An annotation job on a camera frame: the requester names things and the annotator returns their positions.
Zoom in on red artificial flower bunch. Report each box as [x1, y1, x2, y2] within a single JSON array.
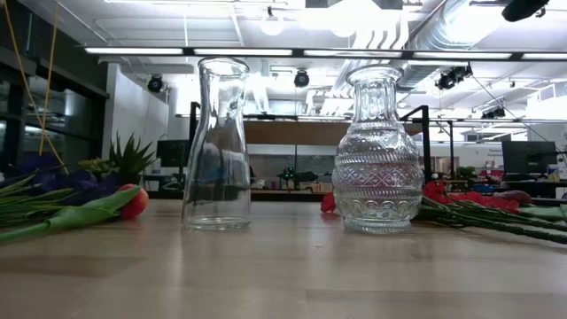
[[321, 191, 567, 245], [423, 179, 567, 236]]

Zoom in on smooth clear glass vase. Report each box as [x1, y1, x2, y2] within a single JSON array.
[[181, 56, 252, 231]]

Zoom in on orange artificial tulip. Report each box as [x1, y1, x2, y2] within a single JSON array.
[[0, 183, 150, 244]]

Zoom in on dark purple artificial tulip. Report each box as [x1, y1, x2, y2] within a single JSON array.
[[498, 189, 567, 222]]

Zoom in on blue artificial flower bunch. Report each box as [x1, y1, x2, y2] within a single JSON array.
[[0, 153, 76, 227]]

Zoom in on wooden shelf black legs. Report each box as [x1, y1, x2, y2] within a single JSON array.
[[189, 101, 431, 201]]

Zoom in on black background robot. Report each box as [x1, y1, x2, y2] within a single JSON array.
[[277, 166, 320, 190]]

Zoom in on patterned clear glass vase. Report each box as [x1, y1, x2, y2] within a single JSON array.
[[330, 64, 425, 235]]

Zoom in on overhead light bar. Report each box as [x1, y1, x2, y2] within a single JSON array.
[[83, 46, 567, 62]]

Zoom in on black computer monitor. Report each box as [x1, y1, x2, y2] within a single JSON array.
[[501, 140, 558, 175], [155, 139, 191, 168]]

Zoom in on potted artificial succulent plant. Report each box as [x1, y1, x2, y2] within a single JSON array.
[[78, 131, 159, 187]]

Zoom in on silver ventilation duct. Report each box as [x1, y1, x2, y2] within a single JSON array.
[[330, 0, 506, 101]]

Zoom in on thin yellow cable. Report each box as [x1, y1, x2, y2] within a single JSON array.
[[2, 0, 70, 175]]

